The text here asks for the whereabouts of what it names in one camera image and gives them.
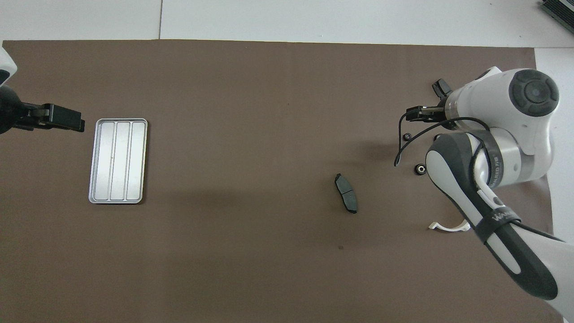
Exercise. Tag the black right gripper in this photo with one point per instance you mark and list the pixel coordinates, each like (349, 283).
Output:
(447, 124)

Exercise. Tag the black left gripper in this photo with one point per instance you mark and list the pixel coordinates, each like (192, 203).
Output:
(11, 114)

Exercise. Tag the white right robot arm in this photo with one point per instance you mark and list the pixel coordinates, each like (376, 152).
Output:
(493, 98)

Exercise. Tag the silver metal tray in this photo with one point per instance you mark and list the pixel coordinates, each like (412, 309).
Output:
(119, 161)

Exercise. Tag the dark grey brake pad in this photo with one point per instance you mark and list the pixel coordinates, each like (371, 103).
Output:
(346, 193)
(440, 87)

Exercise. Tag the brown table mat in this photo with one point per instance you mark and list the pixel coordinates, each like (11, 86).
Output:
(269, 89)

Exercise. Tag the dark grey ribbed box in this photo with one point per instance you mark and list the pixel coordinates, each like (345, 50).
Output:
(560, 11)

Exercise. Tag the white curved plastic bracket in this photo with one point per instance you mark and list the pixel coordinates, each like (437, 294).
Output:
(448, 228)

